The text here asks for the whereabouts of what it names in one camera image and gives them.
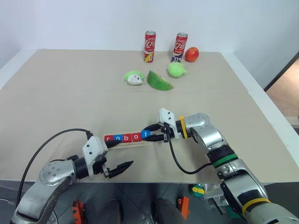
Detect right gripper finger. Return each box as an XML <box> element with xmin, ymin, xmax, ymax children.
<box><xmin>142</xmin><ymin>133</ymin><xmax>164</xmax><ymax>142</ymax></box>
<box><xmin>142</xmin><ymin>124</ymin><xmax>162</xmax><ymax>132</ymax></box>

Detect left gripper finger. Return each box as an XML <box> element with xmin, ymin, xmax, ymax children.
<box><xmin>105</xmin><ymin>140</ymin><xmax>122</xmax><ymax>149</ymax></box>
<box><xmin>108</xmin><ymin>160</ymin><xmax>135</xmax><ymax>179</ymax></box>

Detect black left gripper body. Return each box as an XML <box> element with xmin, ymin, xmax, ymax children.
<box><xmin>93</xmin><ymin>156</ymin><xmax>111</xmax><ymax>179</ymax></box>

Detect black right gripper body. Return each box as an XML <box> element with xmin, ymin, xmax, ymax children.
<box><xmin>159</xmin><ymin>122</ymin><xmax>176</xmax><ymax>143</ymax></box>

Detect wooden letter tray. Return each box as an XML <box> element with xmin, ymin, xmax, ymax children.
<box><xmin>107</xmin><ymin>139</ymin><xmax>153</xmax><ymax>149</ymax></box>

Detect green melon slice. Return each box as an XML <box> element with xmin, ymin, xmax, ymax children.
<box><xmin>146</xmin><ymin>70</ymin><xmax>175</xmax><ymax>92</ymax></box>

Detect orange clamp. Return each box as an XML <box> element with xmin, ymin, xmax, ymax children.
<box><xmin>71</xmin><ymin>200</ymin><xmax>85</xmax><ymax>224</ymax></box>
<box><xmin>177</xmin><ymin>196</ymin><xmax>191</xmax><ymax>220</ymax></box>

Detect beige table cover sheet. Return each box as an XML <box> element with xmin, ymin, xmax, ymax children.
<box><xmin>0</xmin><ymin>48</ymin><xmax>251</xmax><ymax>94</ymax></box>
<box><xmin>0</xmin><ymin>88</ymin><xmax>295</xmax><ymax>185</ymax></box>

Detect green plush toy white face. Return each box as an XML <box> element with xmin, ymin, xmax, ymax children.
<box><xmin>123</xmin><ymin>70</ymin><xmax>144</xmax><ymax>86</ymax></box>

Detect green yellow tool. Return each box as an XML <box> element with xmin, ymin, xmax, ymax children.
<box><xmin>189</xmin><ymin>184</ymin><xmax>205</xmax><ymax>198</ymax></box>

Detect red tomato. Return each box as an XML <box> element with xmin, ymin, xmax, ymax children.
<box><xmin>185</xmin><ymin>47</ymin><xmax>200</xmax><ymax>63</ymax></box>

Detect red soda can yellow stripe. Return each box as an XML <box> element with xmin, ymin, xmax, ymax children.
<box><xmin>142</xmin><ymin>30</ymin><xmax>157</xmax><ymax>63</ymax></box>

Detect red soda can blue base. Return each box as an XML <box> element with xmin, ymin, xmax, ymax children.
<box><xmin>171</xmin><ymin>32</ymin><xmax>189</xmax><ymax>63</ymax></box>

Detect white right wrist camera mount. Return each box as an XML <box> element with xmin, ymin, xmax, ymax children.
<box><xmin>158</xmin><ymin>107</ymin><xmax>182</xmax><ymax>140</ymax></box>

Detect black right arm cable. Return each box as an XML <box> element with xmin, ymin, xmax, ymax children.
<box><xmin>167</xmin><ymin>130</ymin><xmax>214</xmax><ymax>175</ymax></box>

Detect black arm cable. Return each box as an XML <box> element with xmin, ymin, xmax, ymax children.
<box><xmin>16</xmin><ymin>127</ymin><xmax>93</xmax><ymax>210</ymax></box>
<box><xmin>167</xmin><ymin>130</ymin><xmax>214</xmax><ymax>175</ymax></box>

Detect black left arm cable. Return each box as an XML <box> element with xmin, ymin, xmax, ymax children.
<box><xmin>16</xmin><ymin>127</ymin><xmax>93</xmax><ymax>210</ymax></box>

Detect silver metal bracket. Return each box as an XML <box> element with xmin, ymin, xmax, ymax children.
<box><xmin>203</xmin><ymin>183</ymin><xmax>225</xmax><ymax>209</ymax></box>

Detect grey metal table frame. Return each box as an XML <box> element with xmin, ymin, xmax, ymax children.
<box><xmin>0</xmin><ymin>180</ymin><xmax>36</xmax><ymax>190</ymax></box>

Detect dark door frame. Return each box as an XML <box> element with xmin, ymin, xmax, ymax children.
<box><xmin>263</xmin><ymin>51</ymin><xmax>299</xmax><ymax>91</ymax></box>

